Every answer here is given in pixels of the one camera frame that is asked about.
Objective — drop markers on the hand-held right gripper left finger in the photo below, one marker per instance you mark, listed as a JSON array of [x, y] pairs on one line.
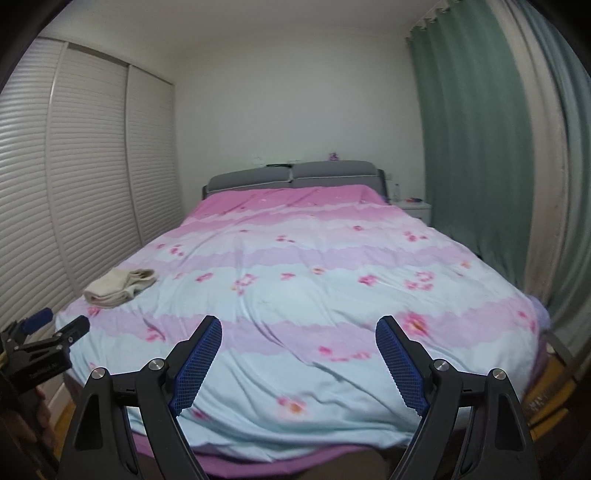
[[198, 364]]

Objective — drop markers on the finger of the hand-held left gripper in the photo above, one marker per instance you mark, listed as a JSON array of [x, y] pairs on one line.
[[37, 318], [76, 328]]

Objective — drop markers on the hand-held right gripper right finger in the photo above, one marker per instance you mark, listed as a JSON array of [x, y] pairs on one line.
[[400, 364]]

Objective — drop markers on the cream pants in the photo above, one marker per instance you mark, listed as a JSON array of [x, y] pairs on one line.
[[115, 288]]

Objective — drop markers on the person's left hand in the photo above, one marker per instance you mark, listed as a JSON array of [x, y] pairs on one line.
[[42, 415]]

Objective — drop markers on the pink floral bed cover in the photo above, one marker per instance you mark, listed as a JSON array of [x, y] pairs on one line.
[[323, 300]]

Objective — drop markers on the purple bed sheet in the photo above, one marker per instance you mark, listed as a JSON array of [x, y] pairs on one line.
[[258, 460]]

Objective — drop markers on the white louvered wardrobe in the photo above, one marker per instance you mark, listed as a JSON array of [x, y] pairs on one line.
[[92, 184]]

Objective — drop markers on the white nightstand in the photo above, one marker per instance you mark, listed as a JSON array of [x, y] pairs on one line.
[[413, 210]]

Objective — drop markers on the clear plastic bottle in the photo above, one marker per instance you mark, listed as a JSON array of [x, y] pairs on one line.
[[396, 193]]

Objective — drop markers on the grey padded headboard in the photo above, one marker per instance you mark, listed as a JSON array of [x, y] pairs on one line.
[[295, 177]]

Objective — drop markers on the small purple ornament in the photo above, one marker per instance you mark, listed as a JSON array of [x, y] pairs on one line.
[[333, 156]]

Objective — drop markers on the green curtain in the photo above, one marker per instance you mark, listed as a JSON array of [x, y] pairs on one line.
[[461, 138]]

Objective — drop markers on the white sheer curtain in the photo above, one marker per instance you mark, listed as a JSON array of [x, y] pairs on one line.
[[554, 184]]

